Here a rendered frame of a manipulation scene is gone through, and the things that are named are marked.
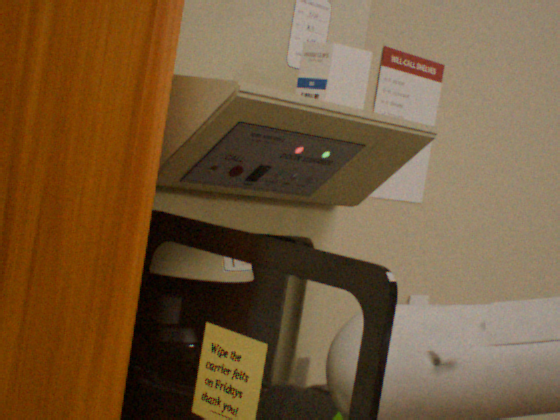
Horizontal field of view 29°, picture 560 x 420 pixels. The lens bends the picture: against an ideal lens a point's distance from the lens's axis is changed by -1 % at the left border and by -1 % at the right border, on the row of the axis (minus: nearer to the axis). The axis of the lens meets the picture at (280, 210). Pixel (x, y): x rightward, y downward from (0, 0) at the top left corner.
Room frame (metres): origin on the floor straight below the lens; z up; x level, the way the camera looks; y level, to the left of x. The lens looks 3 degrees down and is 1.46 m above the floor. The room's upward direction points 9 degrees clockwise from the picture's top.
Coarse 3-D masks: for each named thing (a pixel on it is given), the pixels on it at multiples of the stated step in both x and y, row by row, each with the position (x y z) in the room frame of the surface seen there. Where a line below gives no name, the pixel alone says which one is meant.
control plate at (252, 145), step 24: (216, 144) 0.96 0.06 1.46; (240, 144) 0.98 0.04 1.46; (264, 144) 1.00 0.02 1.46; (288, 144) 1.02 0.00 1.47; (312, 144) 1.04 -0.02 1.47; (336, 144) 1.06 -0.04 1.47; (360, 144) 1.09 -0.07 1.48; (192, 168) 0.98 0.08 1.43; (288, 168) 1.06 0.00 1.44; (312, 168) 1.08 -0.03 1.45; (336, 168) 1.11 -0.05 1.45; (288, 192) 1.10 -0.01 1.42; (312, 192) 1.13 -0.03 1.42
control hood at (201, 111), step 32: (192, 96) 0.94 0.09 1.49; (224, 96) 0.92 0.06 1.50; (256, 96) 0.93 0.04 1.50; (288, 96) 0.96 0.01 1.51; (192, 128) 0.94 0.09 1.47; (224, 128) 0.95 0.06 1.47; (288, 128) 1.00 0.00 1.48; (320, 128) 1.02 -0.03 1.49; (352, 128) 1.05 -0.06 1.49; (384, 128) 1.08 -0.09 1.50; (416, 128) 1.12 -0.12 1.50; (160, 160) 0.96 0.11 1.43; (192, 160) 0.97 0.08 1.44; (352, 160) 1.11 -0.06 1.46; (384, 160) 1.14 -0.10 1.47; (224, 192) 1.05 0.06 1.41; (256, 192) 1.07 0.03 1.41; (320, 192) 1.14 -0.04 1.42; (352, 192) 1.17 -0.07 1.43
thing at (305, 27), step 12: (300, 0) 1.13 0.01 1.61; (312, 0) 1.15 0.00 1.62; (324, 0) 1.16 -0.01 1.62; (300, 12) 1.13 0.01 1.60; (312, 12) 1.15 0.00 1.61; (324, 12) 1.16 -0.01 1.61; (300, 24) 1.14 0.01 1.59; (312, 24) 1.15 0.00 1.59; (324, 24) 1.17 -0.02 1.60; (300, 36) 1.14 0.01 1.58; (312, 36) 1.15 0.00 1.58; (324, 36) 1.17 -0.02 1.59; (288, 48) 1.13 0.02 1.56; (300, 48) 1.14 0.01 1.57; (288, 60) 1.13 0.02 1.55; (300, 60) 1.14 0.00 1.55
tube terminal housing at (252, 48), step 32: (192, 0) 1.02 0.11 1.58; (224, 0) 1.05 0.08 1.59; (256, 0) 1.08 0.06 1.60; (288, 0) 1.12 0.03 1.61; (352, 0) 1.20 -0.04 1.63; (192, 32) 1.02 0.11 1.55; (224, 32) 1.05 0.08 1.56; (256, 32) 1.09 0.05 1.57; (288, 32) 1.12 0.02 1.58; (352, 32) 1.21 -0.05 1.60; (192, 64) 1.03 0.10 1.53; (224, 64) 1.06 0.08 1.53; (256, 64) 1.09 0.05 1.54; (160, 192) 1.01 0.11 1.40; (192, 192) 1.05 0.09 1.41; (224, 224) 1.09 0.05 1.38; (256, 224) 1.12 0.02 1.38; (288, 224) 1.16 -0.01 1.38; (320, 224) 1.21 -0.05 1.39
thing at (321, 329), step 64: (192, 256) 0.91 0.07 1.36; (256, 256) 0.86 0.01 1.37; (320, 256) 0.81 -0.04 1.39; (192, 320) 0.90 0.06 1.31; (256, 320) 0.85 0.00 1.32; (320, 320) 0.80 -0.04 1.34; (384, 320) 0.75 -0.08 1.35; (128, 384) 0.96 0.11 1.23; (192, 384) 0.89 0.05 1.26; (320, 384) 0.79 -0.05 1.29
